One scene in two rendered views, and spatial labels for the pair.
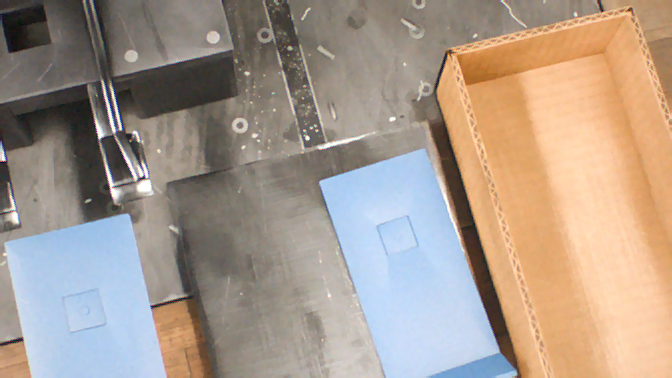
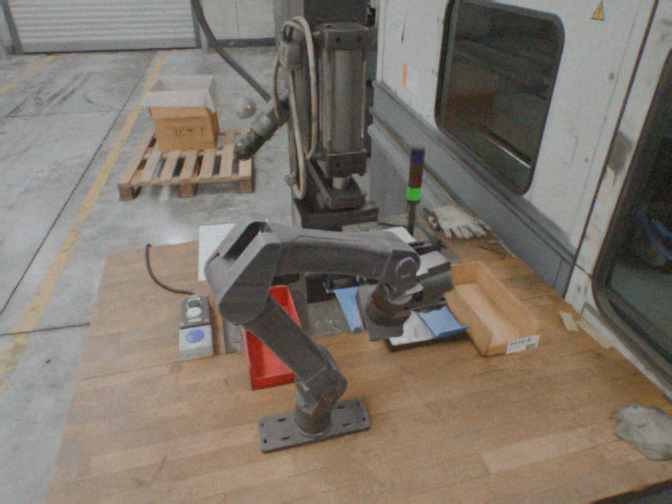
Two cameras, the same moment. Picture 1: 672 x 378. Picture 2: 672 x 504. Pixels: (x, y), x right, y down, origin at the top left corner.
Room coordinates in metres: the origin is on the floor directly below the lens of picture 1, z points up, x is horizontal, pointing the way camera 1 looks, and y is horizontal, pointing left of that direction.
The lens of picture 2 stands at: (-0.71, 0.06, 1.64)
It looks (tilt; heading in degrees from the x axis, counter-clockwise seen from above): 32 degrees down; 8
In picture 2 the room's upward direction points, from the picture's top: straight up
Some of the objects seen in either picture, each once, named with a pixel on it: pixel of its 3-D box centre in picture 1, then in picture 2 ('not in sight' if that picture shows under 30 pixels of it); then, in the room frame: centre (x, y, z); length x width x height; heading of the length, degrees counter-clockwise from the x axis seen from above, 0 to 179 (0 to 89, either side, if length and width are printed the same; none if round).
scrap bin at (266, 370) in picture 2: not in sight; (271, 333); (0.06, 0.30, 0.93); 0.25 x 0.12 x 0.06; 23
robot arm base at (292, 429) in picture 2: not in sight; (313, 411); (-0.14, 0.18, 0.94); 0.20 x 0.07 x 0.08; 113
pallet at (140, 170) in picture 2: not in sight; (193, 159); (3.09, 1.82, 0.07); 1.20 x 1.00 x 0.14; 16
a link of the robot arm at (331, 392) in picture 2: not in sight; (316, 382); (-0.14, 0.17, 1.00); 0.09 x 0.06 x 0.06; 32
